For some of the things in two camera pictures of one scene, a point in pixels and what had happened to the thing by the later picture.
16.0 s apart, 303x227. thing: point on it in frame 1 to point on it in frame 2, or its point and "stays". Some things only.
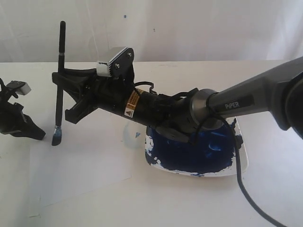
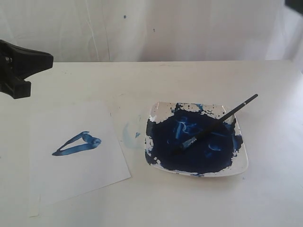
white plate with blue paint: (213, 153) stays
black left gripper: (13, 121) to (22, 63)
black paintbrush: (57, 138) to (192, 140)
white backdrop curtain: (176, 30) stays
